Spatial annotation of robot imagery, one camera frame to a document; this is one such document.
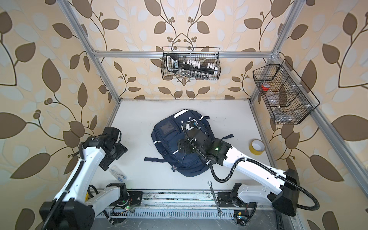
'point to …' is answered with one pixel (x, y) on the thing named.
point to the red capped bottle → (265, 87)
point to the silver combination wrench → (219, 212)
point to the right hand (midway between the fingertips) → (185, 142)
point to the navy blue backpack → (165, 136)
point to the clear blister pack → (118, 174)
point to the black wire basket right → (287, 97)
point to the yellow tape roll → (257, 146)
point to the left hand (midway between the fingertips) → (115, 156)
